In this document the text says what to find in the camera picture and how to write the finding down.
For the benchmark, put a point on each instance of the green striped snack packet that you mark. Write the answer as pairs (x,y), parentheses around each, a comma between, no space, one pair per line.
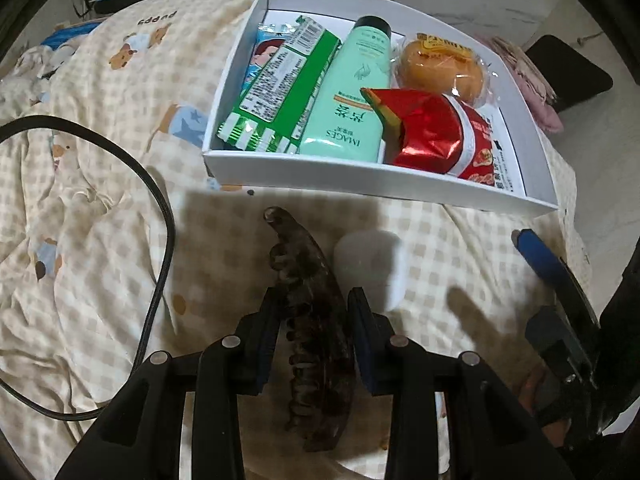
(280,90)

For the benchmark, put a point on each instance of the blue cartoon packet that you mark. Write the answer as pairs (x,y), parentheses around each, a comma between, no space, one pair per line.
(262,55)

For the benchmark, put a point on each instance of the blue striped cloth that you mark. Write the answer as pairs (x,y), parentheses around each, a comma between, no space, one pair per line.
(70,37)

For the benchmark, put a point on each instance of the dark brown hair claw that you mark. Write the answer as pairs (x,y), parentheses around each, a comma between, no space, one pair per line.
(310,285)

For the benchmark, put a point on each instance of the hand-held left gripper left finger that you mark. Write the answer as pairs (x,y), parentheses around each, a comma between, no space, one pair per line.
(267,342)

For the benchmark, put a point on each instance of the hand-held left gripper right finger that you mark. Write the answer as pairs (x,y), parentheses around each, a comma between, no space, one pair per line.
(362,342)

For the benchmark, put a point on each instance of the white cardboard box tray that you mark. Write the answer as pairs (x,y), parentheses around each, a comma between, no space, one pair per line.
(350,180)

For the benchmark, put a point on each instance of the green lotion tube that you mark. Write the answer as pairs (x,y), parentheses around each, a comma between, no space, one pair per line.
(350,100)

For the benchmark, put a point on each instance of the white earbuds case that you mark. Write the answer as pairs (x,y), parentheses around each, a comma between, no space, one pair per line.
(365,260)

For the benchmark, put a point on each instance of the pink fleece cloth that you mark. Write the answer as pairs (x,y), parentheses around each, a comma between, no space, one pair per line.
(540,105)

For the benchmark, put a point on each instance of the red snack packet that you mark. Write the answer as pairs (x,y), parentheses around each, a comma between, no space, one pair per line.
(435,135)

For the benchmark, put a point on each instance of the white packet with black print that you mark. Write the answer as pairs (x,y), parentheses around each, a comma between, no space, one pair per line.
(505,160)

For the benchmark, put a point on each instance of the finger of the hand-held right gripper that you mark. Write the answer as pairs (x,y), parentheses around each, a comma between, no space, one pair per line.
(555,340)
(537,252)

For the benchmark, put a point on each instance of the orange bread packet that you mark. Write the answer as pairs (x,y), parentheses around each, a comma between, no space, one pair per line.
(440,65)

